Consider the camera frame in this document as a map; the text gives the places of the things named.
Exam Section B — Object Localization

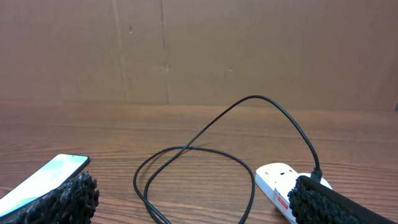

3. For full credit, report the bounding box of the black USB charging cable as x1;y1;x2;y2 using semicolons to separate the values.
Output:
132;95;323;224

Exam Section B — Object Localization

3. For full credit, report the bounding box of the white power strip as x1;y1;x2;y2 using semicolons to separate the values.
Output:
255;162;299;223

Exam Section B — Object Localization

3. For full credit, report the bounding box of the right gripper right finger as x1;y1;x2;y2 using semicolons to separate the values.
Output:
289;182;396;224

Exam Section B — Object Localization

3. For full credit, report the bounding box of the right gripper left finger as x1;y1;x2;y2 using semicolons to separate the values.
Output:
1;172;100;224

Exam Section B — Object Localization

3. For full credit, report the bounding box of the white charger plug adapter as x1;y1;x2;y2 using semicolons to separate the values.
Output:
272;172;333;219

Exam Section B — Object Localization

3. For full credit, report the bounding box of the Samsung Galaxy smartphone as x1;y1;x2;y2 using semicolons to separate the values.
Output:
1;154;90;218

